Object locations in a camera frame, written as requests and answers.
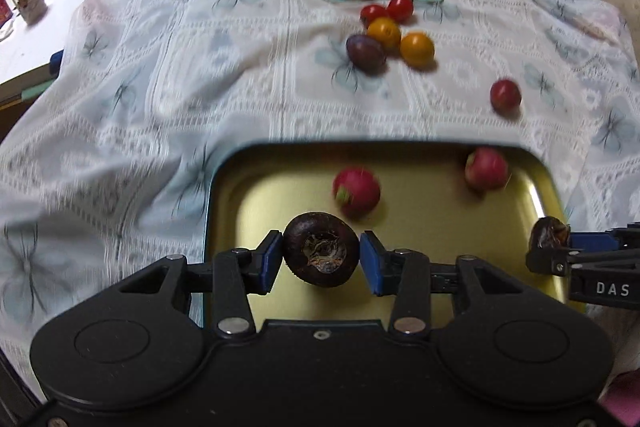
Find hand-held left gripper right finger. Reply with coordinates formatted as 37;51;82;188
360;230;538;338

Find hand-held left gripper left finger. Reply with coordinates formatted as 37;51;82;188
107;230;283;339

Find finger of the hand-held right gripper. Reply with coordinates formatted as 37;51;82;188
570;223;640;250
526;248;640;278

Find dark brown water chestnut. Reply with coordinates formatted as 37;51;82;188
530;216;572;253
282;212;361;285

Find gold metal tray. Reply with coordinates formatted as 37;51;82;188
202;141;571;328

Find red cherry tomato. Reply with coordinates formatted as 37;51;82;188
387;0;415;22
489;79;523;114
360;4;390;24

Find dark purple plum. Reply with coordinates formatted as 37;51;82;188
346;34;388;74

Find orange kumquat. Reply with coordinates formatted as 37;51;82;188
399;32;436;68
367;17;402;50

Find red radish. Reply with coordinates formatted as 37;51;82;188
464;147;511;192
332;167;382;219

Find white lace floral tablecloth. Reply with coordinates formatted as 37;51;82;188
0;0;640;408

